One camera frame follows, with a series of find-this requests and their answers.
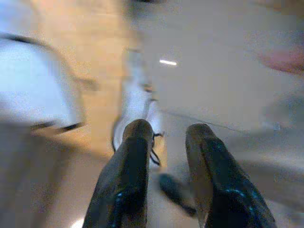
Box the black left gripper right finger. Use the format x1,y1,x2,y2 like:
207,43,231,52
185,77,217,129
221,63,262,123
185,123,278,228

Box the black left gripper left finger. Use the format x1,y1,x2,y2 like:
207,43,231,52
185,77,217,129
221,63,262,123
83,118,154,228

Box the pink pillow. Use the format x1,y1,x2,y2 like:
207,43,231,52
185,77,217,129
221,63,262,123
258,46,304,75

